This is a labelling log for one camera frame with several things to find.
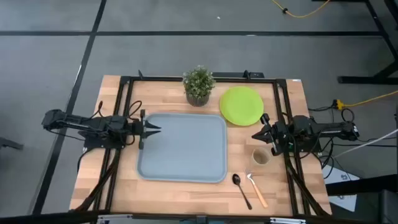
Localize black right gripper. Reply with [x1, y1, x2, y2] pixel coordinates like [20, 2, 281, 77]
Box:
[251, 113, 292, 157]

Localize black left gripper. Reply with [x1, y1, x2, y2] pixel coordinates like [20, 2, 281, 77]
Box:
[126, 109, 162, 150]

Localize beige ribbed cup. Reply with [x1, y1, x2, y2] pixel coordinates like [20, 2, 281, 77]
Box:
[251, 147, 272, 166]

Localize lime green plate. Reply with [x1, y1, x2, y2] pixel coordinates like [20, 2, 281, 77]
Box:
[219, 86, 265, 127]

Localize black spoon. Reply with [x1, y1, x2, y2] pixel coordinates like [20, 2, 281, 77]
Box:
[232, 173, 253, 210]

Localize fork with orange handle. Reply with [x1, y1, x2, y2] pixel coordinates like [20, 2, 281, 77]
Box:
[244, 168, 269, 208]

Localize grey plastic tray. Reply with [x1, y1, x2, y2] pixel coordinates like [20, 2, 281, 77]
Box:
[136, 112, 228, 184]

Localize potted plant in striped pot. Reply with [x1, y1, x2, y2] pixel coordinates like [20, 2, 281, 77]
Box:
[182, 65, 216, 108]

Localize white paper sheets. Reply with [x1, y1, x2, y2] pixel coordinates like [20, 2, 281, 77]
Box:
[322, 164, 360, 212]

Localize black aluminium table frame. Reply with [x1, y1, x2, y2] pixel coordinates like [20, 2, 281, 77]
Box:
[74, 70, 332, 218]

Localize yellow cable with yellow plug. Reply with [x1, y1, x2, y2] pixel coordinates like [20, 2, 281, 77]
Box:
[332, 90, 398, 110]

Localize white cable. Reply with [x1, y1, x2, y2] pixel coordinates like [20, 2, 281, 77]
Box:
[334, 128, 398, 158]

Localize yellow cable with black clips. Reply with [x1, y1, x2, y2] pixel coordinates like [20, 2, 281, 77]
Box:
[270, 0, 330, 19]

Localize black desk leg frame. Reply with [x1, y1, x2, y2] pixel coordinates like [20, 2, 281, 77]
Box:
[312, 0, 398, 85]

